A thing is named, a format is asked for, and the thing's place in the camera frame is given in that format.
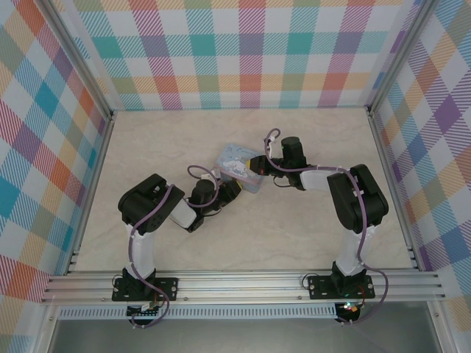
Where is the blue cartoon tin box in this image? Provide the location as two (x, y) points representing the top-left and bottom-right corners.
(212, 143), (265, 195)

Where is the grey metal panel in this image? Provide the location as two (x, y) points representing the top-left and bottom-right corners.
(47, 318), (442, 353)

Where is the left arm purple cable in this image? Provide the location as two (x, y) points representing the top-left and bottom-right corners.
(127, 165), (222, 329)

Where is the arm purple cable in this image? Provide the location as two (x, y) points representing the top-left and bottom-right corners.
(263, 127), (391, 327)
(127, 165), (222, 329)

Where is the aluminium mounting rail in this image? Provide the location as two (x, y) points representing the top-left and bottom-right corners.
(40, 269), (447, 304)

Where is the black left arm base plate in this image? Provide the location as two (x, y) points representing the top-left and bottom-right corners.
(112, 277), (180, 303)

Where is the aluminium side rail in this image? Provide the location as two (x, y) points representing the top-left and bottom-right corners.
(63, 110), (116, 277)
(366, 106), (423, 272)

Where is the white slotted cable duct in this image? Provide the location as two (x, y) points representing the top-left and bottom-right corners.
(58, 304), (338, 321)

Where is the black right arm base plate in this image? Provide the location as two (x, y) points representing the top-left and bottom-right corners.
(306, 274), (377, 300)

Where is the aluminium frame post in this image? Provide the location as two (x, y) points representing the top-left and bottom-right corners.
(364, 0), (436, 115)
(43, 0), (117, 122)

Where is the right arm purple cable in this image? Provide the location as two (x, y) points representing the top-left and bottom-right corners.
(263, 127), (391, 327)

